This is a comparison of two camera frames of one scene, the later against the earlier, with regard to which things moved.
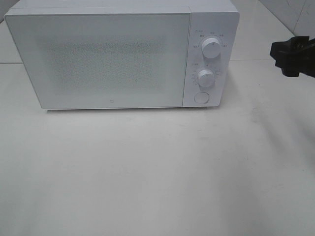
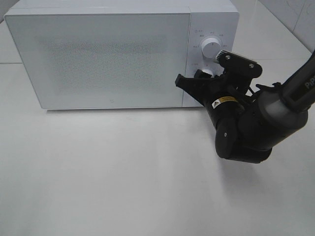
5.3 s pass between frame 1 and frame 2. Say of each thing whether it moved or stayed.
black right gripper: moved
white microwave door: stayed
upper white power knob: stayed
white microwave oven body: stayed
